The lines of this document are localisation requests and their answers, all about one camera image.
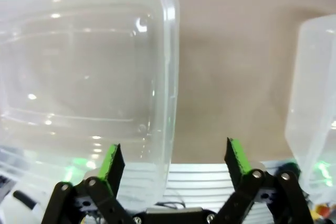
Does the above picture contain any large clear plastic container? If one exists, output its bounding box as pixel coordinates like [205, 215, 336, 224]
[0, 0, 181, 198]

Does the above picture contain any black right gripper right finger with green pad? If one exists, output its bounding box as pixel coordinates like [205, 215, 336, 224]
[212, 137, 316, 224]

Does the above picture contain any black marker pen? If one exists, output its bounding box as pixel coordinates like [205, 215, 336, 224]
[12, 190, 39, 208]

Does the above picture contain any ribbed aluminium frame rail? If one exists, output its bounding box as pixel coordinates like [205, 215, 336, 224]
[118, 162, 297, 224]

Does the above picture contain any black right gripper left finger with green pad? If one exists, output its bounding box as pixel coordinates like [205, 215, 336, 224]
[41, 143, 135, 224]

